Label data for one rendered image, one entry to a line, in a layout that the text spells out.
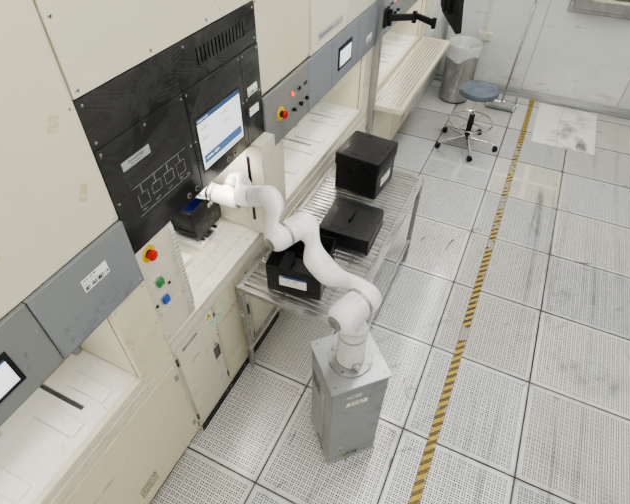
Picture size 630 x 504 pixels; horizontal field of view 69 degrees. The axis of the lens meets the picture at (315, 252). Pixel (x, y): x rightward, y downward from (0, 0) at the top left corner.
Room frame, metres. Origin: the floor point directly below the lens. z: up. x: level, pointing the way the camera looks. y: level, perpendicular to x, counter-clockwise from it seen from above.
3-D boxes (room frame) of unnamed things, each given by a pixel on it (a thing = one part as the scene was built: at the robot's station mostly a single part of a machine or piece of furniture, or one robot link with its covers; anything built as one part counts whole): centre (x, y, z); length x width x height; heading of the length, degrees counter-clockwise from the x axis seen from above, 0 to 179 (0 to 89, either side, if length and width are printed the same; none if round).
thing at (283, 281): (1.56, 0.07, 0.85); 0.28 x 0.28 x 0.17; 73
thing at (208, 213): (1.75, 0.62, 1.06); 0.24 x 0.20 x 0.32; 156
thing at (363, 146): (2.36, -0.30, 0.89); 0.29 x 0.29 x 0.25; 60
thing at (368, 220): (1.89, -0.20, 0.83); 0.29 x 0.29 x 0.13; 67
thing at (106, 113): (1.65, 0.81, 0.98); 0.95 x 0.88 x 1.95; 65
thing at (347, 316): (1.06, -0.13, 1.07); 0.19 x 0.12 x 0.24; 135
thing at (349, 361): (1.08, -0.16, 0.85); 0.19 x 0.19 x 0.18
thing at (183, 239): (1.75, 0.62, 0.89); 0.22 x 0.21 x 0.04; 65
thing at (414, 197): (1.94, -0.15, 0.38); 1.30 x 0.60 x 0.76; 155
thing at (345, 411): (1.08, -0.16, 0.38); 0.28 x 0.28 x 0.76; 20
